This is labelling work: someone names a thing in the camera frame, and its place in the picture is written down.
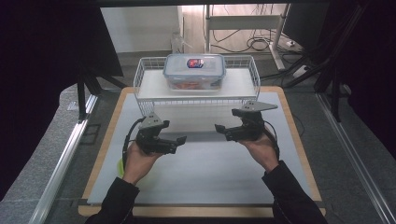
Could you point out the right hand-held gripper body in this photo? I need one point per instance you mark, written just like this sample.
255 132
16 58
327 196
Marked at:
257 106

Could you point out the green plastic bowl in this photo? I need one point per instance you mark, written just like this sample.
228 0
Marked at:
120 168

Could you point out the clear spray bottle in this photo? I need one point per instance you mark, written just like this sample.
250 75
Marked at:
177 43

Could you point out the black floor grate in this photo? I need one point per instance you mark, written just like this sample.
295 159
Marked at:
90 133

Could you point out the white desk frame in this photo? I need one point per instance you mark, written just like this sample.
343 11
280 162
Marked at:
243 21

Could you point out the reddish food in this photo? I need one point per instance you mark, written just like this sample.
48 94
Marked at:
190 85

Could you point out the aluminium rail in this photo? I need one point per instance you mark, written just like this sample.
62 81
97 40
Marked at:
355 161
62 161

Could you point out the light grey table mat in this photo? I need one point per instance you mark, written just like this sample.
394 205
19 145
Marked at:
202 174

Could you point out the person's left hand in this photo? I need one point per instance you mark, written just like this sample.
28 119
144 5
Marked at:
135 165

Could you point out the person's right hand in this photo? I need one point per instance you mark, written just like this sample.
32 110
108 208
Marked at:
264 152

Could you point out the clear plastic food container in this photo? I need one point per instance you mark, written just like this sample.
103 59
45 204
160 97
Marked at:
193 74

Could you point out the white power strip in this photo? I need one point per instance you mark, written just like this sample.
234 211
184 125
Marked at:
300 71

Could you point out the black curtain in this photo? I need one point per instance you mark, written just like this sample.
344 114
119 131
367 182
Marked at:
370 62
37 77

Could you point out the black metal stand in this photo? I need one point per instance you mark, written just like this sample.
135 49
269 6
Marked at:
81 99
335 99

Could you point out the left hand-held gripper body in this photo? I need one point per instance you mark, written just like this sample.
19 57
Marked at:
151 123

